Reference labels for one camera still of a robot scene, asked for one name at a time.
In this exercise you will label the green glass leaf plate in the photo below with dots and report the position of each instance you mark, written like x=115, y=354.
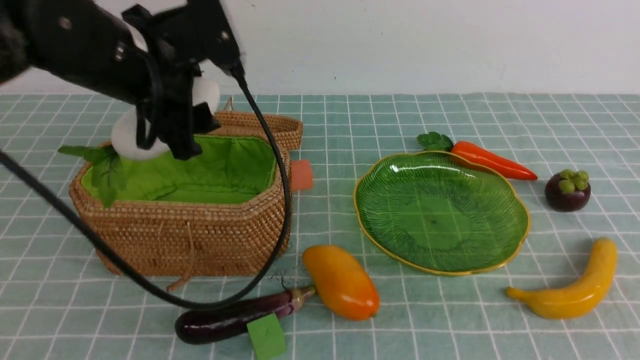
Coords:
x=439, y=213

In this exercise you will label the woven rattan basket lid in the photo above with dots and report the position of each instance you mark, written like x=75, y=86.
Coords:
x=287, y=131

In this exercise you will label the yellow toy banana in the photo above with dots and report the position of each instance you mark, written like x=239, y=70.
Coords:
x=581, y=296

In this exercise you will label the green foam cube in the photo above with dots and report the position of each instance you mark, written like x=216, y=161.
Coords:
x=267, y=337

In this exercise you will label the purple toy eggplant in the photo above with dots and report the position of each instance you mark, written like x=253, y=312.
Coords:
x=198, y=328

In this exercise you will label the orange foam block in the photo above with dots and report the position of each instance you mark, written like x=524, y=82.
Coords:
x=301, y=178

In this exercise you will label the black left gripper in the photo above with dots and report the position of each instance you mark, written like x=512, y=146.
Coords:
x=177, y=41

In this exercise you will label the purple toy mangosteen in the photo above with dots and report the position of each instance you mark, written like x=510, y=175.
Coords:
x=568, y=190

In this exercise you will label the teal checkered tablecloth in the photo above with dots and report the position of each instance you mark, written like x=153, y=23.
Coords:
x=58, y=301

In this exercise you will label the woven rattan basket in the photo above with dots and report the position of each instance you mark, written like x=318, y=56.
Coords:
x=218, y=214

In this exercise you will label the white toy radish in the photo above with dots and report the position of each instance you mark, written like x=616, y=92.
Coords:
x=120, y=171

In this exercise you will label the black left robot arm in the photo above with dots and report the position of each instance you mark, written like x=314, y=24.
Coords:
x=83, y=44

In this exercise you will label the orange toy mango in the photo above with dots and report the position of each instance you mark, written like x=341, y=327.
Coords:
x=341, y=282

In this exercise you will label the orange toy carrot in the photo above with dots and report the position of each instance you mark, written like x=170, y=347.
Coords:
x=468, y=154

